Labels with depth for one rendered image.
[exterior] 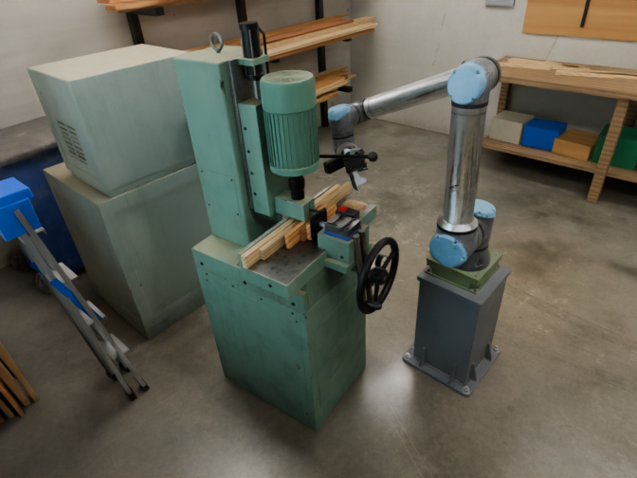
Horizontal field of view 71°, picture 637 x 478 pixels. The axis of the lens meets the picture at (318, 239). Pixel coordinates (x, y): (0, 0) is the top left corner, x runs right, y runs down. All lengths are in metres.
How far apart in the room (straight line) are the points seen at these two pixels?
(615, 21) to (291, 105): 3.31
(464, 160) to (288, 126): 0.60
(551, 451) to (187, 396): 1.65
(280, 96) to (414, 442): 1.53
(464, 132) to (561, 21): 2.97
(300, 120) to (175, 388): 1.54
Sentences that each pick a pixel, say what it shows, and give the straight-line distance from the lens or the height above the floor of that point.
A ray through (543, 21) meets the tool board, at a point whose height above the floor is 1.15.
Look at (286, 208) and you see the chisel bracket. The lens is 1.67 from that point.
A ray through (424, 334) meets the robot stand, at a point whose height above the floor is 0.21.
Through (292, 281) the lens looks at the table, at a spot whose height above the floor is 0.90.
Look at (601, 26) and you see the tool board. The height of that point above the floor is 1.14.
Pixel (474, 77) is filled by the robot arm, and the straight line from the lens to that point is 1.52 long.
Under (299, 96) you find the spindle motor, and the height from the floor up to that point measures 1.43.
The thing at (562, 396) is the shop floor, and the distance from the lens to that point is 2.48.
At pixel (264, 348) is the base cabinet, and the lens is 1.96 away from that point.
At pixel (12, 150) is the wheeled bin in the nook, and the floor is 0.95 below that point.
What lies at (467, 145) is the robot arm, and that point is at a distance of 1.59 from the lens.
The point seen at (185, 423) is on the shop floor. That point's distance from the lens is 2.33.
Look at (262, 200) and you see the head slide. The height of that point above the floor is 1.03.
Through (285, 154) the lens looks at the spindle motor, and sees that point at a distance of 1.49.
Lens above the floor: 1.83
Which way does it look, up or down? 34 degrees down
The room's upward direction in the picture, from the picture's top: 4 degrees counter-clockwise
